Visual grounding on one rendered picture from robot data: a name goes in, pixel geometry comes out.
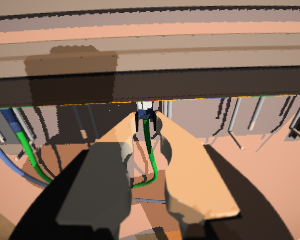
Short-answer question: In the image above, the green cable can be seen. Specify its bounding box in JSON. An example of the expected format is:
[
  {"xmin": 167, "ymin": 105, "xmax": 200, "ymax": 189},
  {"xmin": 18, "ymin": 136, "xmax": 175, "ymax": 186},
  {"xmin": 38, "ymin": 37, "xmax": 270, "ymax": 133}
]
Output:
[{"xmin": 9, "ymin": 119, "xmax": 158, "ymax": 189}]

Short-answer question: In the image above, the blue network cable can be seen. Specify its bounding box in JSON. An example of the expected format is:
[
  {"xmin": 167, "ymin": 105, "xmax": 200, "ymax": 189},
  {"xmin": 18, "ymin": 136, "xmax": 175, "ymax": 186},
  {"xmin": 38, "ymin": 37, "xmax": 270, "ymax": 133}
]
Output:
[{"xmin": 0, "ymin": 148, "xmax": 165, "ymax": 203}]

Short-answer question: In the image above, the dark grey port rack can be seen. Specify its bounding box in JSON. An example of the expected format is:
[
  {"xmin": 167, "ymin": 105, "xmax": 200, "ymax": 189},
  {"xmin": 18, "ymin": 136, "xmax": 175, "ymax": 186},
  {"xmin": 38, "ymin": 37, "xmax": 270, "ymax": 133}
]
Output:
[{"xmin": 0, "ymin": 0, "xmax": 300, "ymax": 161}]

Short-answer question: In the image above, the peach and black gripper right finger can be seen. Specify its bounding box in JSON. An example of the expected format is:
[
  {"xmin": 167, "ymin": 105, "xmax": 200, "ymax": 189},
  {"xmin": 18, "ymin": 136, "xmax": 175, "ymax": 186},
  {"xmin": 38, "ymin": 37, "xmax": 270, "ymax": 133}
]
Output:
[{"xmin": 153, "ymin": 110, "xmax": 294, "ymax": 240}]

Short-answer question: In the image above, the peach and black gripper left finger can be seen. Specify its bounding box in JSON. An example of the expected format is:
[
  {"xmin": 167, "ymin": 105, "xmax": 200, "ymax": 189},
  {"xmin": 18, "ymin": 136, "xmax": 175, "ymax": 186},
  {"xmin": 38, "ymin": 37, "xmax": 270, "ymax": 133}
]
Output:
[{"xmin": 8, "ymin": 111, "xmax": 139, "ymax": 240}]

